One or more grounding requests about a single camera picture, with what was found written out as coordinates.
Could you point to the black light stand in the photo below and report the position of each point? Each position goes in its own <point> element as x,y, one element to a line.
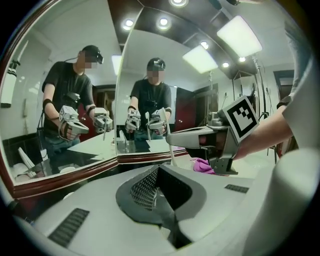
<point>262,95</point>

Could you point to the rectangular ceiling panel light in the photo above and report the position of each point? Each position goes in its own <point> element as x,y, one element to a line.
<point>240,36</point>
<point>200,58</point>

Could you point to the purple cloth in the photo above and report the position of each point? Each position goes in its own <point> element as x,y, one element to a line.
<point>202,165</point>

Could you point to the group of recessed ceiling spotlights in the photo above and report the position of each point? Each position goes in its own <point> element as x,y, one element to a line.
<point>163,22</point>

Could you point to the person's right forearm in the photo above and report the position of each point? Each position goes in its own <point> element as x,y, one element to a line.
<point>260,138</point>

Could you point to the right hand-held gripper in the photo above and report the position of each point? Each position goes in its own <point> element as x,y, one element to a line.
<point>241,117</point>

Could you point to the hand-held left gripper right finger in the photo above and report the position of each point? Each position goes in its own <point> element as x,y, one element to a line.
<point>215,212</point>

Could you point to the narrow wood-framed wall mirror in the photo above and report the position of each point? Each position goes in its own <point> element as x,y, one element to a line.
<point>150,75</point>

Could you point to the wide wood-framed wall mirror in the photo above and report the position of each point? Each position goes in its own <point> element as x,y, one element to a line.
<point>62,100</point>

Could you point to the white cup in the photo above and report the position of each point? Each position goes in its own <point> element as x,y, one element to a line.
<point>68,195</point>

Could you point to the dark wooden door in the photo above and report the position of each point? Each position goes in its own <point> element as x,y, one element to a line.
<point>283,85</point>

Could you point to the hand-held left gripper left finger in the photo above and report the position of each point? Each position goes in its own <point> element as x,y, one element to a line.
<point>105,225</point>

